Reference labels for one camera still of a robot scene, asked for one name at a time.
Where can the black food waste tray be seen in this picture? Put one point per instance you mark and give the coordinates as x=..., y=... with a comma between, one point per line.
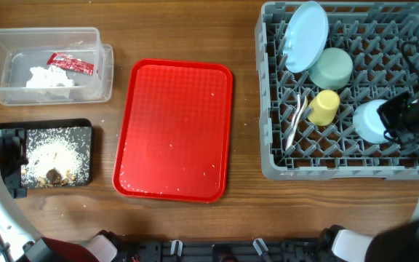
x=82, y=122

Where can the white plastic spoon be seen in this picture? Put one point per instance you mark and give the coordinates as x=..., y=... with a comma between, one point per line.
x=304, y=104

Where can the yellow plastic cup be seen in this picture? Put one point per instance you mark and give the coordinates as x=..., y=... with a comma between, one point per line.
x=324, y=108

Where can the red snack wrapper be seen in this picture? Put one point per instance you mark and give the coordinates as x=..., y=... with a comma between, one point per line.
x=68, y=62

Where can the food scraps and rice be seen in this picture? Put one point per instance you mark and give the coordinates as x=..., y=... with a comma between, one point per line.
x=57, y=157

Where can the clear plastic waste bin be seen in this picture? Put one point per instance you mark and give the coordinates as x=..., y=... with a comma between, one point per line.
x=24, y=48

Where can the light blue small bowl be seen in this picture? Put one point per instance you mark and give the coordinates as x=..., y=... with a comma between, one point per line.
x=367, y=122

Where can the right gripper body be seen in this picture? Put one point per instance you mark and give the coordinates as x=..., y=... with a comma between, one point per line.
x=397, y=116

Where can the white plastic fork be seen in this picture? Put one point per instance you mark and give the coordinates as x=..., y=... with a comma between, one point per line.
x=294, y=120

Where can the white napkin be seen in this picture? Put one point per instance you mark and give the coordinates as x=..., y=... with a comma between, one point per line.
x=49, y=78

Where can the mint green bowl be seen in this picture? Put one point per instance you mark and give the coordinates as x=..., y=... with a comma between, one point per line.
x=332, y=70

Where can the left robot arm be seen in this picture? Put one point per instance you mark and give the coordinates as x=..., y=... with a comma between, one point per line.
x=21, y=241

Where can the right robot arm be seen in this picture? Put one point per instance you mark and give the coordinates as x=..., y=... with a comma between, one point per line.
x=397, y=244

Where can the grey dishwasher rack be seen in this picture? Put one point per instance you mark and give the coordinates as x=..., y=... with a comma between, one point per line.
x=382, y=39

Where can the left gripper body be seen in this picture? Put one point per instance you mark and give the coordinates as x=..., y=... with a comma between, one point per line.
x=10, y=154

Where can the light blue plate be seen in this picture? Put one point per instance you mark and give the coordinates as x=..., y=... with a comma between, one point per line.
x=306, y=36

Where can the red serving tray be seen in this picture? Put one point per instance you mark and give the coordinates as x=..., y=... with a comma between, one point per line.
x=174, y=138

